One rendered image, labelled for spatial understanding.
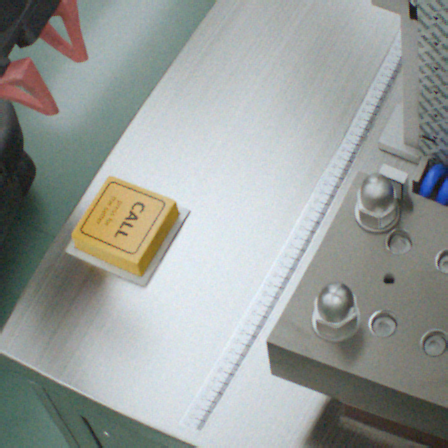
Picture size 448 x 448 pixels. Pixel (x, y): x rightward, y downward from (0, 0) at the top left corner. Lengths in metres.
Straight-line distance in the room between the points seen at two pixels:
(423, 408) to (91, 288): 0.35
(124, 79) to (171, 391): 1.41
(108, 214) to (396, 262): 0.29
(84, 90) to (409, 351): 1.58
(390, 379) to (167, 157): 0.37
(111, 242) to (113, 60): 1.37
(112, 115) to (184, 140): 1.19
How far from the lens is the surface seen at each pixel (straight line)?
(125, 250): 1.09
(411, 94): 1.08
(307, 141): 1.16
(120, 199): 1.12
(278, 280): 1.09
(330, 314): 0.89
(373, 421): 1.00
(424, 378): 0.90
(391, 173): 0.96
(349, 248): 0.95
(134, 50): 2.45
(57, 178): 2.30
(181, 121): 1.19
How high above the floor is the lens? 1.84
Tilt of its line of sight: 57 degrees down
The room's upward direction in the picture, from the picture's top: 11 degrees counter-clockwise
